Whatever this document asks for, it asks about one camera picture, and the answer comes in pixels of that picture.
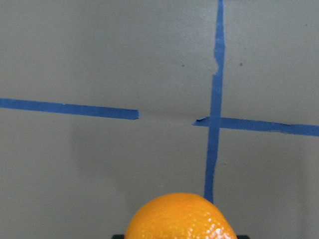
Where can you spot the orange mandarin fruit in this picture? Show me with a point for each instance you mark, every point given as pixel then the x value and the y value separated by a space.
pixel 179 216

